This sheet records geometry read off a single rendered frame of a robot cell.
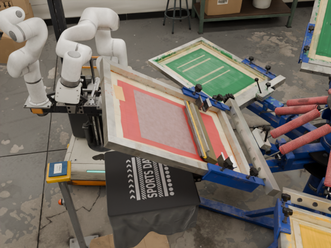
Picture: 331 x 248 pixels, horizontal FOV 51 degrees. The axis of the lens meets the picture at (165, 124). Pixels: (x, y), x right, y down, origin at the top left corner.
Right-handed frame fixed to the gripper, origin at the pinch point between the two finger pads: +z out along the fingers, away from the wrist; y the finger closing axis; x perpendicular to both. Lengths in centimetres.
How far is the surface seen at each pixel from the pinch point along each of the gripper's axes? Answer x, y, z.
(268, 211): -10, -159, 86
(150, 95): -17.2, -41.3, -1.3
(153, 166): -6, -53, 40
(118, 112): 5.8, -21.9, -6.5
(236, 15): -321, -231, 61
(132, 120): 8.0, -28.3, -4.8
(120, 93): -9.6, -24.3, -5.9
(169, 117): -4, -50, 1
